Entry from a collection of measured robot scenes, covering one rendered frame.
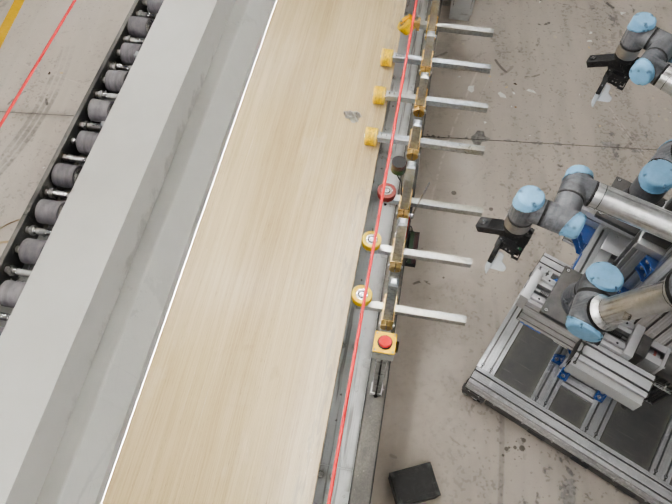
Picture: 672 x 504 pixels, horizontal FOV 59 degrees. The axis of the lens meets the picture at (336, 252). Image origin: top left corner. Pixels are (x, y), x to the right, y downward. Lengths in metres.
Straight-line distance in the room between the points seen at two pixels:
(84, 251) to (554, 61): 4.19
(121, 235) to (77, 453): 0.22
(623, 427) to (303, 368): 1.59
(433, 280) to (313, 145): 1.13
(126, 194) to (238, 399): 1.58
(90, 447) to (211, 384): 1.57
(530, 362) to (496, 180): 1.26
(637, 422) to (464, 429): 0.78
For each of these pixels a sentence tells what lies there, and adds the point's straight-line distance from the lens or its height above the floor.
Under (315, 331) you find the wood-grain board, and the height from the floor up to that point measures 0.90.
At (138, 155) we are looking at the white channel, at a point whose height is 2.46.
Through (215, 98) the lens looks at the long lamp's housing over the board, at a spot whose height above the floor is 2.38.
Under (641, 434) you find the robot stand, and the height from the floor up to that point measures 0.21.
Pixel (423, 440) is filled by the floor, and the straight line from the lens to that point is 3.06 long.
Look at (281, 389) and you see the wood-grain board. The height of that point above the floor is 0.90.
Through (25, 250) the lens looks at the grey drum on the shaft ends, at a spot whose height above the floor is 0.85.
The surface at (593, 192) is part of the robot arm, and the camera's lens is 1.77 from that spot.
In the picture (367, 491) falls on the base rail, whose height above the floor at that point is 0.70.
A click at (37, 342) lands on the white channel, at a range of 0.62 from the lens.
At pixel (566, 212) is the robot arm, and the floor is 1.65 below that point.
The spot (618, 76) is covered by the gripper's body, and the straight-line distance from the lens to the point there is 2.39.
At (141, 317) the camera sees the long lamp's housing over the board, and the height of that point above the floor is 2.37.
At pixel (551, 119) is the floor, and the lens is 4.23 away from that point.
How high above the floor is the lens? 2.98
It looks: 61 degrees down
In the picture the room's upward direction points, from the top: 1 degrees counter-clockwise
